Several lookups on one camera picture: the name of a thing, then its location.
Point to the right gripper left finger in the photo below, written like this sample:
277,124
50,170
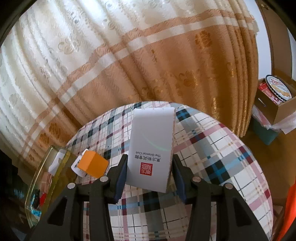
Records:
64,218

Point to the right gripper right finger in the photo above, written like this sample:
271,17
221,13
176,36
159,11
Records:
235,219

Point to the red toy block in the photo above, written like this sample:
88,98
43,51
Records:
42,199

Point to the white rounded box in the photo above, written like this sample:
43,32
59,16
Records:
56,162

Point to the orange cube block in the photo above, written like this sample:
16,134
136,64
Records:
93,164

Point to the white box red seal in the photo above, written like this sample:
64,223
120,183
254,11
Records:
150,150

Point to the teal toy brick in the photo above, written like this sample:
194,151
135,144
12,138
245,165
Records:
35,203

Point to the gold metal tin tray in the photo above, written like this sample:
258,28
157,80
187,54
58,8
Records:
63,176

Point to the small white barcode box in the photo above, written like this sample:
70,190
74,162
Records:
75,168

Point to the orange cloth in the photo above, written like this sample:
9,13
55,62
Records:
289,215

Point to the teal waste bin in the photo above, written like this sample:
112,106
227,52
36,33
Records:
266,135

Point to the cardboard box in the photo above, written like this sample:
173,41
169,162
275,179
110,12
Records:
273,112

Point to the red snack package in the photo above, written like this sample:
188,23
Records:
265,89

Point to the round cookie tin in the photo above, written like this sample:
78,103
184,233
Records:
278,88

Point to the brown wooden door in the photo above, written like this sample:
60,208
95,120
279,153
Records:
281,55

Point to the cream and tan curtain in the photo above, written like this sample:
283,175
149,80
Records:
63,63

